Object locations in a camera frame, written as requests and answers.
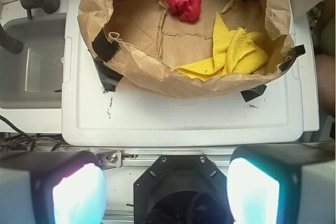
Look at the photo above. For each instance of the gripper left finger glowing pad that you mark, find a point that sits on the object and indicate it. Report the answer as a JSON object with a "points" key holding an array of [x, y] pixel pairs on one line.
{"points": [[52, 187]]}

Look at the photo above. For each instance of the black tape piece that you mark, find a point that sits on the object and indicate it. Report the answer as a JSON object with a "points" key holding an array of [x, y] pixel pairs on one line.
{"points": [[293, 54], [253, 93], [106, 51]]}

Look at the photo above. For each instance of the black tape piece lower right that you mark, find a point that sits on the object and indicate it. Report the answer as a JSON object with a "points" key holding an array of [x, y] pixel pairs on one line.
{"points": [[253, 93]]}

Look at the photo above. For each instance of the crumpled red cloth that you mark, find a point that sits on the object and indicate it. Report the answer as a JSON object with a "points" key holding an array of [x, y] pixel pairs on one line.
{"points": [[187, 10]]}

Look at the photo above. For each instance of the grey sink basin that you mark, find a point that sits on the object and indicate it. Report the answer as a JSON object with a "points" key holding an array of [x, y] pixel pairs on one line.
{"points": [[33, 78]]}

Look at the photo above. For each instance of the brown paper bag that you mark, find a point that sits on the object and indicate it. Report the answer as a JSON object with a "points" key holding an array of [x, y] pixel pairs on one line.
{"points": [[154, 42]]}

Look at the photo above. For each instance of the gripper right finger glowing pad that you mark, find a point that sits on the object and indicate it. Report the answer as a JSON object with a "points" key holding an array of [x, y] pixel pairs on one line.
{"points": [[282, 183]]}

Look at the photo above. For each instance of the black tape piece left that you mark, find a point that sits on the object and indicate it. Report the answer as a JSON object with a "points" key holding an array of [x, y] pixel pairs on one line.
{"points": [[106, 51]]}

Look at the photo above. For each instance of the yellow cloth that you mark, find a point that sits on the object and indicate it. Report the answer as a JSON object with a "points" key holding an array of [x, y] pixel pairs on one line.
{"points": [[234, 52]]}

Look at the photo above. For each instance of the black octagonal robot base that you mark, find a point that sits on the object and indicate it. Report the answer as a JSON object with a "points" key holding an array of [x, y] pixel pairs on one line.
{"points": [[181, 189]]}

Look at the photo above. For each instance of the white plastic bin lid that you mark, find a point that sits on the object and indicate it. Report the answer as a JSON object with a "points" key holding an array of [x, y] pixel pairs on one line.
{"points": [[92, 116]]}

